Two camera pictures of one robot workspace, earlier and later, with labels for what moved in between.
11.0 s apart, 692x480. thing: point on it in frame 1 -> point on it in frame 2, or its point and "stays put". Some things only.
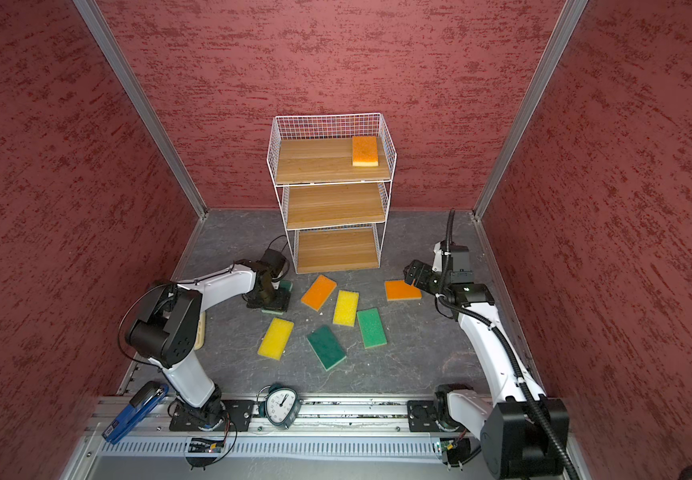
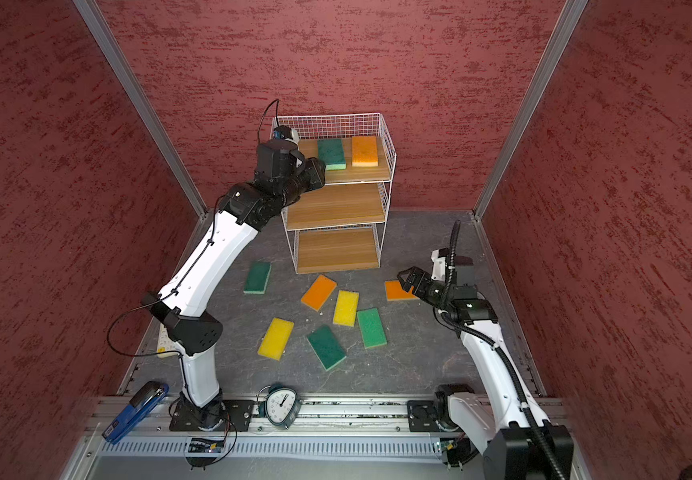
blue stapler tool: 142,404 stays put
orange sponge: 365,151 stays put
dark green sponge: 281,299 -> 331,151
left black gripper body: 262,297 -> 306,179
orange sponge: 400,290 stays put
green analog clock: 279,404 stays put
